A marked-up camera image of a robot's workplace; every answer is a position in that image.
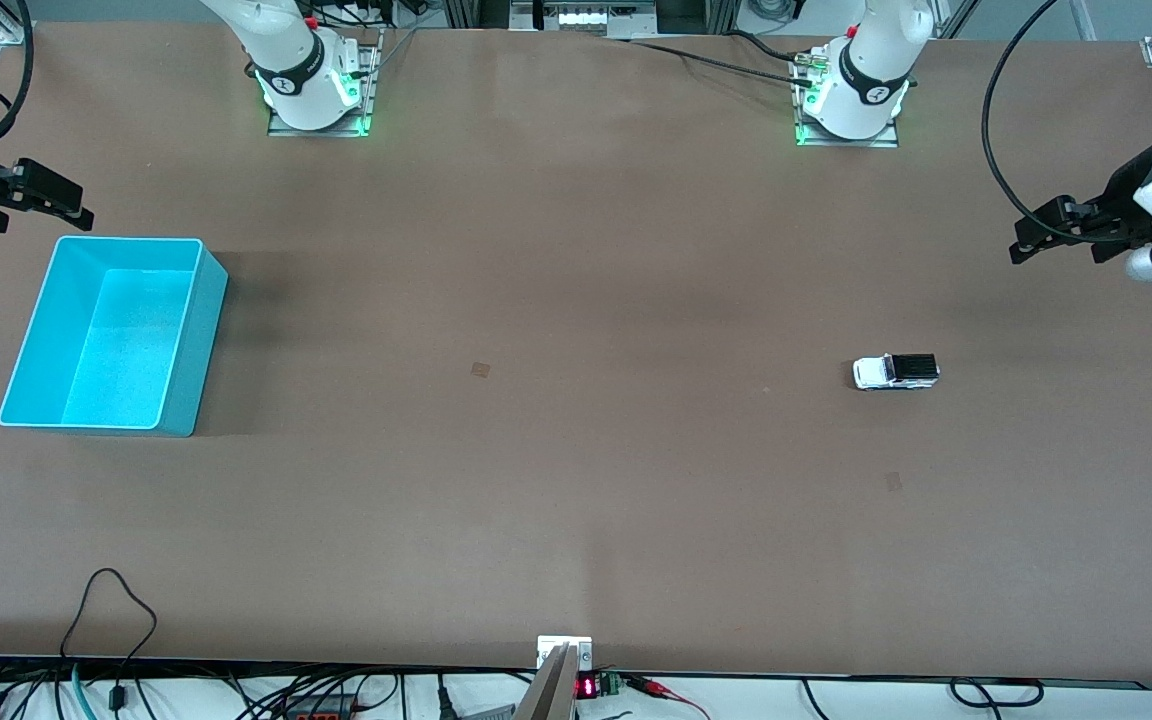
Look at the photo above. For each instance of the metal equipment rack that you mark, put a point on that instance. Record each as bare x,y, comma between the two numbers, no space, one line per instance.
586,18

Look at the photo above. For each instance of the turquoise plastic bin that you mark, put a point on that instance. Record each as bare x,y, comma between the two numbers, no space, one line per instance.
116,340

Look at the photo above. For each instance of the red clip lead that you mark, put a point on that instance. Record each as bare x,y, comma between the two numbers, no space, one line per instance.
656,687

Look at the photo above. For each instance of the white toy jeep black roof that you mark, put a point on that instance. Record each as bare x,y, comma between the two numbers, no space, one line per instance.
881,372

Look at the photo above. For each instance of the red digit display module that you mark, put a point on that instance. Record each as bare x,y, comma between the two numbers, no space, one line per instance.
586,687

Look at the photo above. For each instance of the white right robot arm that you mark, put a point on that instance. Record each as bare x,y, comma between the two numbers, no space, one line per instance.
291,70

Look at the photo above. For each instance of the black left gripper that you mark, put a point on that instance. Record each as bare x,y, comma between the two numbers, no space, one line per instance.
1123,199

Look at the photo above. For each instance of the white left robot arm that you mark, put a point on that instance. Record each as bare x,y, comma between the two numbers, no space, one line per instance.
866,70

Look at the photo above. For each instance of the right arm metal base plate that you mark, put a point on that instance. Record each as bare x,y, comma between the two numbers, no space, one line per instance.
371,90

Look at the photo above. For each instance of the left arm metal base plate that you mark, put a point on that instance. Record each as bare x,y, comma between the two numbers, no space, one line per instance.
888,140

